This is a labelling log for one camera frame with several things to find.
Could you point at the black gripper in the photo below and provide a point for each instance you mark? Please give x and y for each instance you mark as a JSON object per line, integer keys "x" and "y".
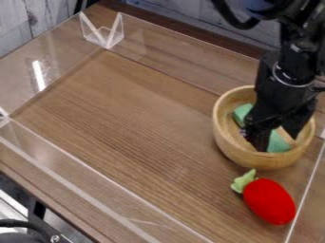
{"x": 284, "y": 105}

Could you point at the green rectangular block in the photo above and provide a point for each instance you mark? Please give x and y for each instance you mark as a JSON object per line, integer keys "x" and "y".
{"x": 277, "y": 145}

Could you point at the brown wooden bowl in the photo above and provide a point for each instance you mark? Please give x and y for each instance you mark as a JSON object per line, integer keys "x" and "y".
{"x": 234, "y": 146}

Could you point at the red plush strawberry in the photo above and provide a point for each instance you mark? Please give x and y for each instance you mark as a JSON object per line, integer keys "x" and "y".
{"x": 267, "y": 198}

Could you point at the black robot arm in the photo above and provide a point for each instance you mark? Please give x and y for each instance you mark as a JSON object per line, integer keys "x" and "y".
{"x": 301, "y": 56}

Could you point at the clear acrylic front wall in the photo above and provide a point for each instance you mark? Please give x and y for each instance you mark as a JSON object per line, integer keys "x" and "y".
{"x": 110, "y": 213}

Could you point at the clear acrylic corner bracket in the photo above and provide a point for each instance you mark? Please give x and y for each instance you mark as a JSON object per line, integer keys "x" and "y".
{"x": 105, "y": 37}

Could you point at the black metal table bracket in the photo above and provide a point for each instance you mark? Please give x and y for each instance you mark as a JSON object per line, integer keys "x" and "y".
{"x": 36, "y": 213}

